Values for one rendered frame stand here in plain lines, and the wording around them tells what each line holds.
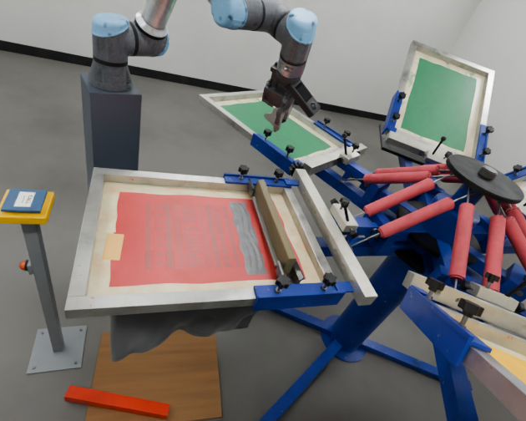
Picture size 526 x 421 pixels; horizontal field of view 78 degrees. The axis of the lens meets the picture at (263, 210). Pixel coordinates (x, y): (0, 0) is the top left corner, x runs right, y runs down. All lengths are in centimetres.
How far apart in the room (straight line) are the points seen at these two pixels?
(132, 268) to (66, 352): 102
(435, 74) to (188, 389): 241
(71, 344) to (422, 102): 244
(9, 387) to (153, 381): 60
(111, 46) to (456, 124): 196
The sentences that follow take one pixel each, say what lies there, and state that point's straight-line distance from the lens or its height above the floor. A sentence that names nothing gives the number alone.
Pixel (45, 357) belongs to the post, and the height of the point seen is 1.
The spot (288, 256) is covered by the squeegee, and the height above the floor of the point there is 106.
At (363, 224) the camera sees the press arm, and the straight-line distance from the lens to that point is 135.
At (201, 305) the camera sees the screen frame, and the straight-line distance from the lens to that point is 94.
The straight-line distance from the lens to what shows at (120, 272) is 102.
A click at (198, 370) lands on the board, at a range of 191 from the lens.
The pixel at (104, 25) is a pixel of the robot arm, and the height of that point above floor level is 141.
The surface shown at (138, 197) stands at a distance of 125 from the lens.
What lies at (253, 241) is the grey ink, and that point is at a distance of 116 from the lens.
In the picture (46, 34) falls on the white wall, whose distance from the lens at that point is 492.
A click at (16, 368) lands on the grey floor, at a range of 200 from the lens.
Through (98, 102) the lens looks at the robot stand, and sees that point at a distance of 137.
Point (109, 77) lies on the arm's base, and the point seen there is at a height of 125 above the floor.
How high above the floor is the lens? 176
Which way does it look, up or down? 38 degrees down
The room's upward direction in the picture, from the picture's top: 21 degrees clockwise
